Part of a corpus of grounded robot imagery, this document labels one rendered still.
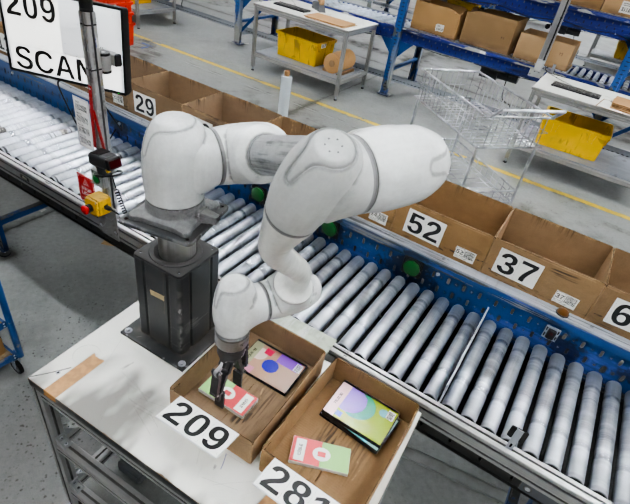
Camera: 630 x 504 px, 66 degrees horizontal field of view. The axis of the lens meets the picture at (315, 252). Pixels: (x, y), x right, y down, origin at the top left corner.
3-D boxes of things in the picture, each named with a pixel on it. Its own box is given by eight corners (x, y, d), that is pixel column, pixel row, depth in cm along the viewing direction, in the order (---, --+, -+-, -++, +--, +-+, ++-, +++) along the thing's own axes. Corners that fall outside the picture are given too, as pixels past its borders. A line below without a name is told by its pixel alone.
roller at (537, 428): (516, 460, 146) (522, 451, 143) (549, 356, 183) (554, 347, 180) (532, 470, 144) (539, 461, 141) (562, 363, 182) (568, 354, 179)
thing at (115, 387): (28, 384, 141) (26, 377, 139) (172, 282, 183) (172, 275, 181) (329, 606, 108) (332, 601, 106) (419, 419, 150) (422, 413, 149)
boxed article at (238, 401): (215, 375, 148) (215, 371, 147) (258, 402, 143) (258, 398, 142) (198, 391, 143) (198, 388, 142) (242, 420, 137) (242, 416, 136)
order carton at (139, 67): (79, 89, 273) (75, 58, 263) (122, 80, 294) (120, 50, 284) (128, 112, 259) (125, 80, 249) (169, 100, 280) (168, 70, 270)
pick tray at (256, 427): (168, 410, 137) (167, 388, 131) (250, 331, 165) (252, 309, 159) (250, 465, 128) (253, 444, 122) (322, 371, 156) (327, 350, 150)
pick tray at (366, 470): (256, 469, 127) (259, 448, 121) (331, 376, 155) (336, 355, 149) (350, 537, 117) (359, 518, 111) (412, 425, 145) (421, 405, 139)
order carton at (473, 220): (389, 231, 203) (399, 196, 193) (416, 205, 224) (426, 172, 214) (479, 273, 189) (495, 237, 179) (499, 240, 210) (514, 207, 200)
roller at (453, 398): (436, 413, 155) (440, 404, 152) (482, 323, 193) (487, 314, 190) (450, 422, 154) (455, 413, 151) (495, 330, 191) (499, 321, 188)
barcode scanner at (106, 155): (111, 185, 180) (106, 158, 174) (91, 177, 185) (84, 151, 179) (126, 179, 184) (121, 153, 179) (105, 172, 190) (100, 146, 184)
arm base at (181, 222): (200, 243, 125) (200, 226, 121) (126, 218, 129) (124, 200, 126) (233, 210, 139) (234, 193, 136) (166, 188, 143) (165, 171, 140)
